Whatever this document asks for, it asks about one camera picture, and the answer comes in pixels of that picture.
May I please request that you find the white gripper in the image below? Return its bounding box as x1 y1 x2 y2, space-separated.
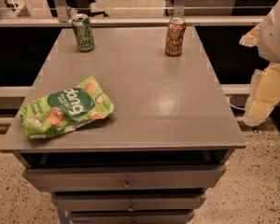
239 0 280 126

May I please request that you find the green soda can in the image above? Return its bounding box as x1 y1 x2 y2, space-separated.
72 13 94 51

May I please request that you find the bottom grey drawer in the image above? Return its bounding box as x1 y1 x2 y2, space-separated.
71 211 194 224

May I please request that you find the white cable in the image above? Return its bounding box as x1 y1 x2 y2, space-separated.
227 96 246 112

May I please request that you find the green rice chip bag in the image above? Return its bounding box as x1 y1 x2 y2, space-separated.
19 77 114 139

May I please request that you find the middle grey drawer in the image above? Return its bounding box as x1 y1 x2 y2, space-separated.
51 194 206 212

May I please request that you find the grey drawer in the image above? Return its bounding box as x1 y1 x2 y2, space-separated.
51 194 206 212
71 211 194 224
22 164 226 192

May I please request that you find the grey drawer cabinet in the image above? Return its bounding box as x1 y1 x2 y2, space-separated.
0 26 247 224

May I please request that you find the top grey drawer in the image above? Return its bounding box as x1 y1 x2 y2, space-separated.
22 164 226 192

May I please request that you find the gold soda can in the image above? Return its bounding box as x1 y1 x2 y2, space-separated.
165 17 187 56

